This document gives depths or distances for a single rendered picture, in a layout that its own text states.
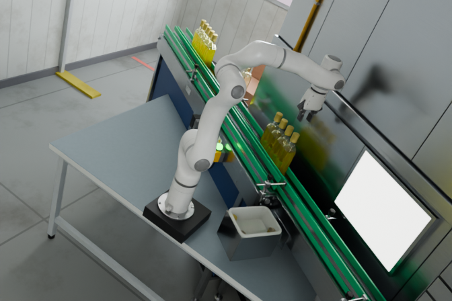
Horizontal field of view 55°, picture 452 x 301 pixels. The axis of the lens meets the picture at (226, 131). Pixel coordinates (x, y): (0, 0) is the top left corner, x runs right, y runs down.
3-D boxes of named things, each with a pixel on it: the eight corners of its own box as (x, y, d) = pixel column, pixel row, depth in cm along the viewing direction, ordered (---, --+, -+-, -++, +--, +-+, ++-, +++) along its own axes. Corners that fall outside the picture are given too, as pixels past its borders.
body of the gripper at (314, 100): (323, 84, 202) (313, 104, 208) (307, 82, 197) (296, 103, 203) (332, 93, 197) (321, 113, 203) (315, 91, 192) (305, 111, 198)
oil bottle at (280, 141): (276, 173, 228) (292, 141, 218) (268, 173, 226) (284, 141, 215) (272, 166, 232) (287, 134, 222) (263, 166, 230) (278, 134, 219)
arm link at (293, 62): (293, 60, 170) (352, 78, 184) (278, 43, 183) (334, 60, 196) (283, 80, 175) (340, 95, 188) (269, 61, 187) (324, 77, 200)
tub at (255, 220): (276, 245, 202) (284, 232, 198) (235, 250, 192) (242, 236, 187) (261, 218, 215) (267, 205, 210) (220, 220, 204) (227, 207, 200)
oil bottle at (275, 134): (271, 166, 232) (286, 134, 222) (262, 166, 230) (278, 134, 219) (266, 159, 236) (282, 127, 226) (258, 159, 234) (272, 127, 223)
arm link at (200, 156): (202, 155, 209) (209, 178, 197) (178, 152, 204) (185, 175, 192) (243, 66, 185) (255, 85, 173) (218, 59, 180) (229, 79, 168)
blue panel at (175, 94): (264, 223, 239) (276, 200, 230) (237, 226, 230) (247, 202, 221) (178, 76, 352) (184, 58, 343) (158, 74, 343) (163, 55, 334)
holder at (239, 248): (279, 254, 209) (292, 233, 201) (229, 261, 196) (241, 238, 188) (264, 228, 221) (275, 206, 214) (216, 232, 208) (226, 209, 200)
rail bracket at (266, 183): (281, 196, 213) (291, 177, 206) (252, 197, 204) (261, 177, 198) (278, 191, 215) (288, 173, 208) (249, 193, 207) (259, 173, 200)
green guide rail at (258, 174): (262, 190, 212) (268, 178, 208) (261, 190, 211) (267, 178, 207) (164, 33, 336) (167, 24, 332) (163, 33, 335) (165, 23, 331)
